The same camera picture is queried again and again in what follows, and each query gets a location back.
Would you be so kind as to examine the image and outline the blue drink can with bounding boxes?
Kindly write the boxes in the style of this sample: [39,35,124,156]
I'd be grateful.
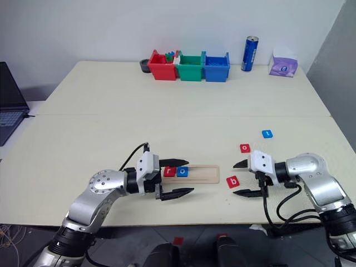
[240,35,260,72]

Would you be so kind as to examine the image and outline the black tape roll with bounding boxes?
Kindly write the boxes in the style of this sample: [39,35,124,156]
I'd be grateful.
[140,58,152,75]

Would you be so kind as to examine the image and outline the red letter b block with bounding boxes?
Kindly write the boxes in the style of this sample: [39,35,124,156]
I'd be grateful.
[226,176,240,190]

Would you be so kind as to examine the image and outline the dark laptop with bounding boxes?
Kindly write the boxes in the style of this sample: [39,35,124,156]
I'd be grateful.
[0,61,31,147]

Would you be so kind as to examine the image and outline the blue plastic bin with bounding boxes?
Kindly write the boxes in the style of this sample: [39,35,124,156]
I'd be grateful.
[204,51,231,83]

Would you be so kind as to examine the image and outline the thin tangled floor wires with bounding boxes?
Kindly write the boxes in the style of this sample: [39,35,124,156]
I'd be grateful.
[0,224,22,258]

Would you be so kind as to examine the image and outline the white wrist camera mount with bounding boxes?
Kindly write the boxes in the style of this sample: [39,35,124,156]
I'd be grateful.
[248,150,279,186]
[135,151,161,195]

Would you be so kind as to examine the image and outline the purple tissue box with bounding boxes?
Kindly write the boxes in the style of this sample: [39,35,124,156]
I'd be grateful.
[268,48,299,78]

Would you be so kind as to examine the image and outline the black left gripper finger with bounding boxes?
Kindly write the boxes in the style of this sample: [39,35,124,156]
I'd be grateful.
[159,158,190,168]
[160,187,195,202]

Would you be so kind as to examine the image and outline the red plastic bin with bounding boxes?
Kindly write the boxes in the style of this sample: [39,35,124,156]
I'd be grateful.
[147,49,179,81]

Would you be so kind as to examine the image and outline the long wooden letter tray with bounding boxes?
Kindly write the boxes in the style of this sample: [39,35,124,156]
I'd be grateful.
[161,165,221,185]

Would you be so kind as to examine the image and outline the dark rounded shape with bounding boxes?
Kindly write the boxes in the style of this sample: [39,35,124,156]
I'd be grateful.
[143,242,180,267]
[212,236,247,267]

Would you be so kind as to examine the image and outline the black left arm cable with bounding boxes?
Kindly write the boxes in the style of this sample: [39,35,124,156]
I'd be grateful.
[118,142,151,171]

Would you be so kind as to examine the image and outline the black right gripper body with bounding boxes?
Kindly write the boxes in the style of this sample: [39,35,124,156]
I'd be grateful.
[254,170,275,197]

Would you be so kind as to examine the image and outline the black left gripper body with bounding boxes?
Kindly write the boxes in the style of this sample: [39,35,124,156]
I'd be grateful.
[144,166,165,201]

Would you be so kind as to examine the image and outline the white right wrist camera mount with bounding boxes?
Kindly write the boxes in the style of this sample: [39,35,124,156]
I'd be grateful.
[248,150,279,186]

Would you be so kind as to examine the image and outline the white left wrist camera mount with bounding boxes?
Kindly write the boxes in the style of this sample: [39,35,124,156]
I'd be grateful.
[135,151,161,195]

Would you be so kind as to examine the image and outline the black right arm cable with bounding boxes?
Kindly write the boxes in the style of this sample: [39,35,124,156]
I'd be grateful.
[260,180,320,230]

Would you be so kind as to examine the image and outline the green plastic bin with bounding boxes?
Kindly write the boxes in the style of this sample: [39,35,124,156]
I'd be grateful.
[175,50,206,82]

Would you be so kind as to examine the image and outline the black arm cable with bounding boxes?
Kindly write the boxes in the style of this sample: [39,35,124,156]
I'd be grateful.
[260,180,320,230]
[118,142,151,171]

